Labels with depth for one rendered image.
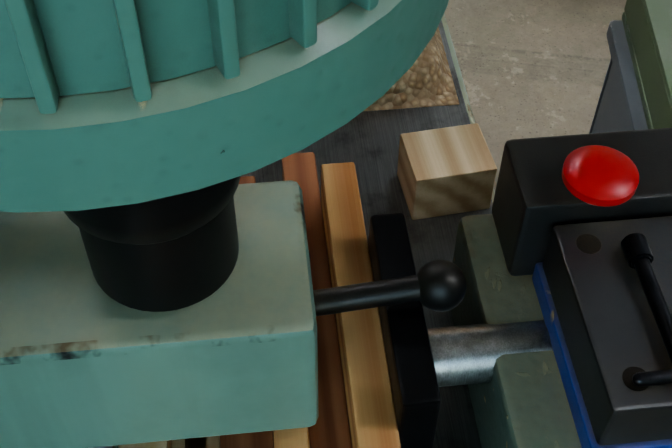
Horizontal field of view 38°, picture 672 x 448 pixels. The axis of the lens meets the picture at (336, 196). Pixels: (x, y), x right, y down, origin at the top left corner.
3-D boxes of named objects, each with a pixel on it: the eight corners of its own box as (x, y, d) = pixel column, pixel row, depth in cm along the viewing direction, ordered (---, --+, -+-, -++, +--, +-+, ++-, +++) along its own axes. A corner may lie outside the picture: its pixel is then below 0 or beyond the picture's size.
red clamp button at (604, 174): (645, 209, 38) (651, 191, 37) (571, 214, 38) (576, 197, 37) (622, 154, 40) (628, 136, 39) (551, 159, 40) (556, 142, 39)
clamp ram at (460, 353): (559, 490, 42) (604, 386, 35) (389, 507, 42) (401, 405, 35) (512, 318, 48) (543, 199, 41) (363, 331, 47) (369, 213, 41)
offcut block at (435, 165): (396, 174, 55) (399, 133, 52) (471, 162, 55) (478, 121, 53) (412, 221, 53) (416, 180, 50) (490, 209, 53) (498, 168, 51)
